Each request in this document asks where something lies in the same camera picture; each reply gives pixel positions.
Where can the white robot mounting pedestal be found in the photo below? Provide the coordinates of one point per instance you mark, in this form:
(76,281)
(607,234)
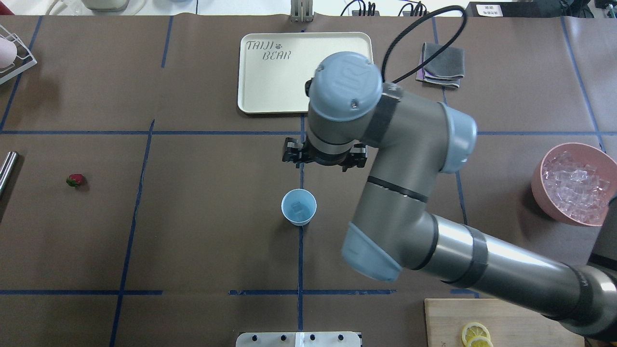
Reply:
(300,339)

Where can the clear ice cube pile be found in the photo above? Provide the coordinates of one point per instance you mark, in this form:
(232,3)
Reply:
(577,189)

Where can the bamboo cutting board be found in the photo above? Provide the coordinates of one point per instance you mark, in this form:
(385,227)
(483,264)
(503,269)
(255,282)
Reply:
(509,325)

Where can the light blue plastic cup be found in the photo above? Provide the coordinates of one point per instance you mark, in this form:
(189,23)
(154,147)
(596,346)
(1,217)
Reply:
(298,195)

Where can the lemon slices row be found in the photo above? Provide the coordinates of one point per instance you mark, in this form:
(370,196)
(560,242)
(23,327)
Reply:
(475,334)

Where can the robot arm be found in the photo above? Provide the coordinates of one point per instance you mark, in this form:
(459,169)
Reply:
(350,107)

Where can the grey folded cloth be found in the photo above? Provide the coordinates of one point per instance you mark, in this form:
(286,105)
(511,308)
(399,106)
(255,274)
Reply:
(447,69)

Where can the purple folded cloth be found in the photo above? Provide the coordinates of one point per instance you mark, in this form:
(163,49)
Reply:
(421,73)

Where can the cream bear serving tray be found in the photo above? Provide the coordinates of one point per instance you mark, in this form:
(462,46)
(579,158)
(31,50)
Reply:
(274,67)

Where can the white wire cup rack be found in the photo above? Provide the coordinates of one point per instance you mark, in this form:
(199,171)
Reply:
(24,60)

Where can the pink upturned cup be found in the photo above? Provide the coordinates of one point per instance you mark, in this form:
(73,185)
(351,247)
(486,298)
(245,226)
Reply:
(8,52)

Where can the pink bowl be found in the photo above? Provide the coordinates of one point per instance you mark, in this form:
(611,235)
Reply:
(583,153)

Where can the steel muddler black tip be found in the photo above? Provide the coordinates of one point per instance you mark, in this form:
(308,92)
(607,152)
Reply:
(7,169)

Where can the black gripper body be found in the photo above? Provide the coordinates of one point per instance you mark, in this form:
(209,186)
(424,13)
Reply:
(293,151)

